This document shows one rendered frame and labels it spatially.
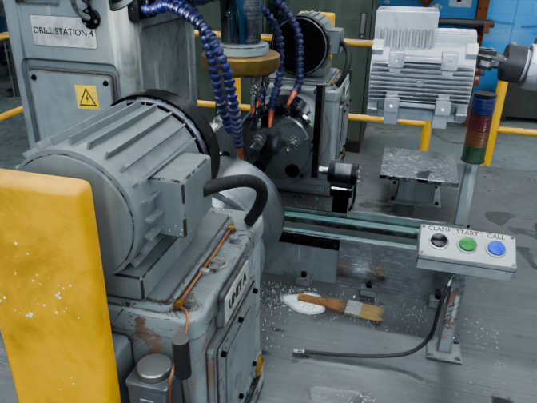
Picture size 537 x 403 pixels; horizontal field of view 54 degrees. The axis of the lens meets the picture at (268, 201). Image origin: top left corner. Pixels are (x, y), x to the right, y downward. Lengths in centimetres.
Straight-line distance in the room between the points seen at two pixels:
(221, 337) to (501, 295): 87
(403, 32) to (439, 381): 69
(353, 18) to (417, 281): 320
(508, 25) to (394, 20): 517
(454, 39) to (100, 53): 72
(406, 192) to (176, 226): 126
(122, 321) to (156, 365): 7
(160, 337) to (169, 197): 17
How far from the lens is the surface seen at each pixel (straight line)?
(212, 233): 77
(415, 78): 110
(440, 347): 118
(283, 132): 149
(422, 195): 179
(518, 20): 628
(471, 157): 154
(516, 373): 120
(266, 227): 98
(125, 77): 117
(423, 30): 113
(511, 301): 140
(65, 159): 59
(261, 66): 118
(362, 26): 427
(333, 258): 130
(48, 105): 129
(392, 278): 130
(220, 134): 134
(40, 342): 64
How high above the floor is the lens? 155
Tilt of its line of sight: 26 degrees down
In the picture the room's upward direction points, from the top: 1 degrees clockwise
